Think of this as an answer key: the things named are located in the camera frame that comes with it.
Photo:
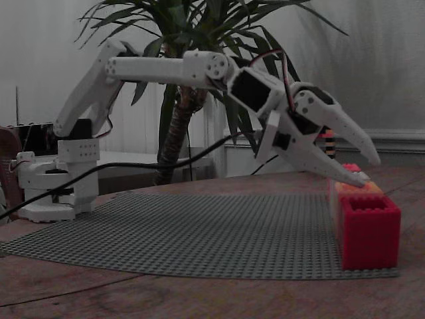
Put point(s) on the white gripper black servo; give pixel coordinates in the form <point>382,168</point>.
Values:
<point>307,134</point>

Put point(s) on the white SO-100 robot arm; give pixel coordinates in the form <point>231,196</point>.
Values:
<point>149,71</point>

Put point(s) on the blurry red and orange object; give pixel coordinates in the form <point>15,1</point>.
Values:
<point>328,143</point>

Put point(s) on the orange block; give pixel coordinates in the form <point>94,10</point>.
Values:
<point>373,189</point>

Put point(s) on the red plastic brick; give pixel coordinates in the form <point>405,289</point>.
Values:
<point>370,232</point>

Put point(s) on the grey studded baseplate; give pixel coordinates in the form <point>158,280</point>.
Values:
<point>186,232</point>

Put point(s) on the green potted palm plant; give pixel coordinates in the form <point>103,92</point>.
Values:
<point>179,109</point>

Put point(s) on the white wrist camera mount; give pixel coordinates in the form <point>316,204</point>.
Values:
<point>270,133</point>

